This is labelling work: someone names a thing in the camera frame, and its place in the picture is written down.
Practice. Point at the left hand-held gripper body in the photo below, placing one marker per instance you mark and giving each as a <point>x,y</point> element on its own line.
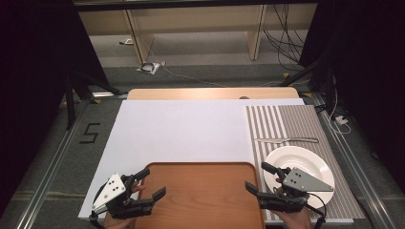
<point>111,191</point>

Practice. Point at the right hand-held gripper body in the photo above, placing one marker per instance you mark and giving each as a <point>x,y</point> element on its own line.
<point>302,183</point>

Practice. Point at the white round plate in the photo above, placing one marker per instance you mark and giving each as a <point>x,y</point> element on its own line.
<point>299,159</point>

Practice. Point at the brown wooden tray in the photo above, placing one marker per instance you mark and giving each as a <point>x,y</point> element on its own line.
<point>200,194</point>

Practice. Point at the person's left hand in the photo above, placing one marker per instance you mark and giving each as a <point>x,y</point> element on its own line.
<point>119,224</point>

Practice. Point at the person's right hand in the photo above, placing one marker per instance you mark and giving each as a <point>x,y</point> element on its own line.
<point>296,221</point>

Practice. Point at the silver table knife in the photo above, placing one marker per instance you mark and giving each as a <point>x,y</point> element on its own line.
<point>286,140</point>

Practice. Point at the grey striped placemat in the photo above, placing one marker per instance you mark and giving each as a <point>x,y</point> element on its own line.
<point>299,120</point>

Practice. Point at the white board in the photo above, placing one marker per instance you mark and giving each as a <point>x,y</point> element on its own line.
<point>178,130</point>

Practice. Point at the white power adapter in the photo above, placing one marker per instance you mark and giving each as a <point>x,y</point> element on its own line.
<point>341,120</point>

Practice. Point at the light wooden table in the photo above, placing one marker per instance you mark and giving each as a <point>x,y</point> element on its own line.
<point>207,93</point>

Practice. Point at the black tripod stand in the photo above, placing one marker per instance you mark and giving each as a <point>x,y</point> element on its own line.
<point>305,73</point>
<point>82,87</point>

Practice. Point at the small white floor item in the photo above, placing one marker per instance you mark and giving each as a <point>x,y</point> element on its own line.
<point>127,41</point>

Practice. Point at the black curtain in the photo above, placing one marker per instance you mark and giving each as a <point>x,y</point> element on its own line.
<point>369,63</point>
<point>35,79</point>

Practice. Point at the light wooden shelf unit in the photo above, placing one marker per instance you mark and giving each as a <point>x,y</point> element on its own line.
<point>197,16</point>

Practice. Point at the metal floor rail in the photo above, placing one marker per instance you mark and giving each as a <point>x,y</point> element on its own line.
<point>47,178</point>
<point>359,171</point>

